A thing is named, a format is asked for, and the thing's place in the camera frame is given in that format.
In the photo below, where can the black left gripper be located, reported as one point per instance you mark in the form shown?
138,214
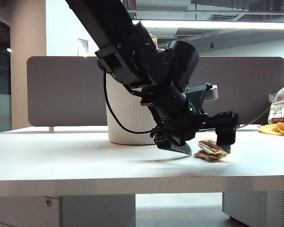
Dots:
172,111

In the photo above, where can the brown paper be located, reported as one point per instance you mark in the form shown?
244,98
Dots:
207,154

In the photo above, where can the brown paper ball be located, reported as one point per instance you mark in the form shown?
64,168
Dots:
153,40

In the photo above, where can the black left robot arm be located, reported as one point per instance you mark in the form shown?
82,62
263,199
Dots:
113,35

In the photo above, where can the white ribbed trash can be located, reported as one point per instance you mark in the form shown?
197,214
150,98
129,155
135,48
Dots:
123,113

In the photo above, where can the yellow cloth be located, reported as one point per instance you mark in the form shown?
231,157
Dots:
267,129

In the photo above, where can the white cabinet with vent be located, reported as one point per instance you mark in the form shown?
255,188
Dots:
251,208

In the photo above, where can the printed plastic snack bag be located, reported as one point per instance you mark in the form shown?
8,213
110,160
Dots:
278,111

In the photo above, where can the small black ceiling fixture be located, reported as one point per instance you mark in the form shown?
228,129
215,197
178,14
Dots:
211,45

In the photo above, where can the long ceiling light strip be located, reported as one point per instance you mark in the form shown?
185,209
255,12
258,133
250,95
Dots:
215,24

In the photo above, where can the white under-desk drawer cabinet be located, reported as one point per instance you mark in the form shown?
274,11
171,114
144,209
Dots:
85,210

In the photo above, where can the grey desk partition panel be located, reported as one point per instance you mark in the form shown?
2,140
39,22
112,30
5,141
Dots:
61,94

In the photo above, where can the round cabinet lock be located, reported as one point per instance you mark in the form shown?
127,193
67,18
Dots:
47,202

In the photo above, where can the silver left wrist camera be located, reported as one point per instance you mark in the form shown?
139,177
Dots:
212,92

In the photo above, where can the silver wall plate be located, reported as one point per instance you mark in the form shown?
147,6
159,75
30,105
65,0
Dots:
82,47

